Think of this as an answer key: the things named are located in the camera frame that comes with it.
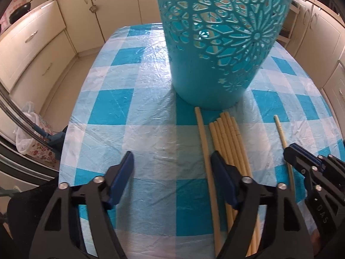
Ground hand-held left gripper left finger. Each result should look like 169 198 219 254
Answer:
28 151 135 259

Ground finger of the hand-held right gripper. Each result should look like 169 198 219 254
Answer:
283 146 308 176
290 143 328 168

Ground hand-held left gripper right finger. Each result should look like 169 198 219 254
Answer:
210 151 315 259

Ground single beige chopstick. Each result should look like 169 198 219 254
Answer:
273 115 296 191
194 107 223 258

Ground bundle of beige chopsticks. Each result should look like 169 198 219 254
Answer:
209 112 263 258

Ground teal perforated plastic basket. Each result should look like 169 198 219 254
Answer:
153 0 298 111

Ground blue box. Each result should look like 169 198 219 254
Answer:
34 123 66 154

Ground blue checkered tablecloth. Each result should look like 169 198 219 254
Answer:
60 23 335 259

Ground floral plastic bag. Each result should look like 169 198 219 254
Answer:
15 101 60 166

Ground cream base cabinets with drawers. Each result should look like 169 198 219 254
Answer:
280 0 345 146

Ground cream drawer cabinet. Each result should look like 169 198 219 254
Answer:
0 0 79 101

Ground cream door base cabinets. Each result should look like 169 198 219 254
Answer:
55 0 163 58

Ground black pot with wooden handle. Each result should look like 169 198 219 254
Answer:
9 0 45 24

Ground red paper wall decorations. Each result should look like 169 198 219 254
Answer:
0 1 17 30

